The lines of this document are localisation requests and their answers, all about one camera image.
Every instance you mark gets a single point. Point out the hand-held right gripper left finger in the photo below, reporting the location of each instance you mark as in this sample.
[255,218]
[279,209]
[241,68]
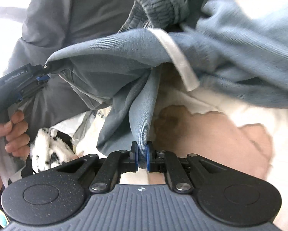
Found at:
[134,156]

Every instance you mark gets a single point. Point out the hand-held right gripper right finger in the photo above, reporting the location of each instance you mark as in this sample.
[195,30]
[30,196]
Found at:
[149,156]

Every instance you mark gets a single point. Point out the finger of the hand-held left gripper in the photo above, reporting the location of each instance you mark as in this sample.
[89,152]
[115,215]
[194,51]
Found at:
[44,78]
[50,67]

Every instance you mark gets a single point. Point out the blue denim jeans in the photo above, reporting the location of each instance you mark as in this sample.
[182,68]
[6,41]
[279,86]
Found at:
[124,60]

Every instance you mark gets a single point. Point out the person's left hand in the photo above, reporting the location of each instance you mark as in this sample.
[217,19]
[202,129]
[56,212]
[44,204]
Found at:
[17,137]

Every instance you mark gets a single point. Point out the bear print blanket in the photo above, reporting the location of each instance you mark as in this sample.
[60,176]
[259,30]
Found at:
[230,137]

